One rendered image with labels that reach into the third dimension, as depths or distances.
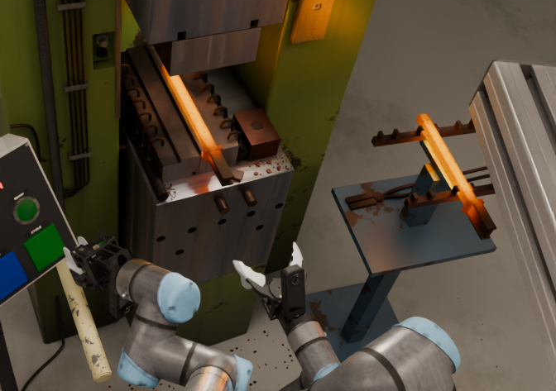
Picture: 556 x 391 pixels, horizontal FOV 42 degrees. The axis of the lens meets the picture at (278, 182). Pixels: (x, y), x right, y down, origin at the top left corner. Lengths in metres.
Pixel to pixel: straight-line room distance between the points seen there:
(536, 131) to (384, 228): 1.61
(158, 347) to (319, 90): 1.02
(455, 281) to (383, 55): 1.36
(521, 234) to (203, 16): 1.10
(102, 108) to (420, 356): 0.95
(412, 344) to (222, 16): 0.74
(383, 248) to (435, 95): 1.80
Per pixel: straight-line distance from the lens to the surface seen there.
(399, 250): 2.01
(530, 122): 0.46
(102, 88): 1.70
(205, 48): 1.52
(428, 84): 3.74
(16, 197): 1.52
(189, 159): 1.76
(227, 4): 1.46
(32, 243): 1.55
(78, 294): 1.93
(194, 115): 1.83
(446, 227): 2.12
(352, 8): 1.86
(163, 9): 1.41
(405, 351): 1.19
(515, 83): 0.48
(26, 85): 1.64
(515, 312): 3.02
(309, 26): 1.79
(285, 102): 1.98
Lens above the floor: 2.31
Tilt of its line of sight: 49 degrees down
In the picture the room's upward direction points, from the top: 15 degrees clockwise
